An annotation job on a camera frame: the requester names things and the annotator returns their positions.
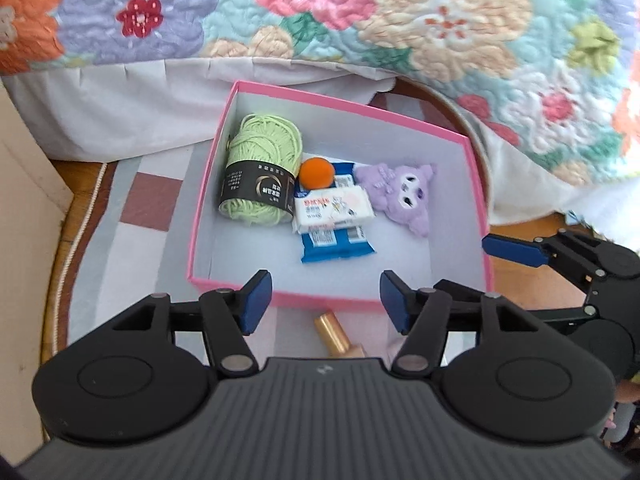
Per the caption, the blue snack packet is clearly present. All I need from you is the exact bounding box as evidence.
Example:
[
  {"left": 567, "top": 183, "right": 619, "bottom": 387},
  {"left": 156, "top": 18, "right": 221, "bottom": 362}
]
[{"left": 291, "top": 162, "right": 376, "bottom": 265}]

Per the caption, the beige wooden panel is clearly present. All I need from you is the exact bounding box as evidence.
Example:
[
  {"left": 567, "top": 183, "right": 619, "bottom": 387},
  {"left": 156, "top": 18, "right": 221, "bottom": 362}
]
[{"left": 0, "top": 80, "right": 73, "bottom": 456}]

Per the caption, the round wooden table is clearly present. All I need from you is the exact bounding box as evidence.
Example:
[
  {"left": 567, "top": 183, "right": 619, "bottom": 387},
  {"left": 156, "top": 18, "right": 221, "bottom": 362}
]
[{"left": 42, "top": 79, "right": 493, "bottom": 361}]

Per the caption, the checkered mat with rope edge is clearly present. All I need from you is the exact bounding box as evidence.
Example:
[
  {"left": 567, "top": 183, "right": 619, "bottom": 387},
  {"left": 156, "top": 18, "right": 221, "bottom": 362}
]
[{"left": 47, "top": 147, "right": 401, "bottom": 361}]

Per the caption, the white tissue packet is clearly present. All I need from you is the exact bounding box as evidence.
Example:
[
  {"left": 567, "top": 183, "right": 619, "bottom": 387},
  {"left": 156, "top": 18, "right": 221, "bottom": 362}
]
[{"left": 292, "top": 183, "right": 376, "bottom": 234}]

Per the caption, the gold cylindrical bottle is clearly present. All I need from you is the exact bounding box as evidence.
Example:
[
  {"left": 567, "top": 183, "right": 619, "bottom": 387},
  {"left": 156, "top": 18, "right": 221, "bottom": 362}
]
[{"left": 313, "top": 310, "right": 368, "bottom": 360}]

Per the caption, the floral quilted bedspread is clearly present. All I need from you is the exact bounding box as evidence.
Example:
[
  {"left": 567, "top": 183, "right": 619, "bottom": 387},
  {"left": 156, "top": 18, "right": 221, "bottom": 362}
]
[{"left": 0, "top": 0, "right": 640, "bottom": 186}]

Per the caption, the white bed sheet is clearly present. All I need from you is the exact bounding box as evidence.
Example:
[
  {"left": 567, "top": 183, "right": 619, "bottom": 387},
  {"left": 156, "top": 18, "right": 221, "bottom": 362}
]
[{"left": 0, "top": 57, "right": 640, "bottom": 228}]

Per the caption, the purple plush toy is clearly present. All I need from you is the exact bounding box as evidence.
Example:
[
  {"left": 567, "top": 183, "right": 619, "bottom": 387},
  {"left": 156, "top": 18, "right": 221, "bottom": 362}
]
[{"left": 353, "top": 161, "right": 438, "bottom": 237}]

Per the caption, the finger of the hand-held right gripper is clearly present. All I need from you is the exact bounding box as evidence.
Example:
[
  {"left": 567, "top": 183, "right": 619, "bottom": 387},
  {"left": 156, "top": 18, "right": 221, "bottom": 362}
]
[
  {"left": 481, "top": 230, "right": 608, "bottom": 286},
  {"left": 527, "top": 306, "right": 598, "bottom": 335}
]

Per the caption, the pink cardboard box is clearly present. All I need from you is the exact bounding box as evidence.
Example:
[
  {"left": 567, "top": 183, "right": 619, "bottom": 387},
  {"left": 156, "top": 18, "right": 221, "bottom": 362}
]
[{"left": 186, "top": 80, "right": 493, "bottom": 313}]

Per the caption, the green yarn ball black label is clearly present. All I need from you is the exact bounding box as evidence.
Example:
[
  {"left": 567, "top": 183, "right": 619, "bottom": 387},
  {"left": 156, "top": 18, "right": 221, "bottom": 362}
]
[{"left": 217, "top": 112, "right": 304, "bottom": 226}]

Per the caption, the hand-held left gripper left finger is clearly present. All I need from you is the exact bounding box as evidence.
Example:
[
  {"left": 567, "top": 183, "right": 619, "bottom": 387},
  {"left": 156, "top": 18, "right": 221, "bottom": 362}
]
[{"left": 112, "top": 270, "right": 273, "bottom": 380}]

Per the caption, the orange ball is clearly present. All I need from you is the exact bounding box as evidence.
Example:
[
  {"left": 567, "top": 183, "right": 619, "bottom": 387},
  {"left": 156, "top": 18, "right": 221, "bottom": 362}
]
[{"left": 298, "top": 157, "right": 335, "bottom": 192}]

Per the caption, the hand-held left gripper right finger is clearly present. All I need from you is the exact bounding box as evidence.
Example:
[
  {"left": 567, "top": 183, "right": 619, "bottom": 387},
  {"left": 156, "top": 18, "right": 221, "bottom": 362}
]
[{"left": 379, "top": 270, "right": 538, "bottom": 378}]

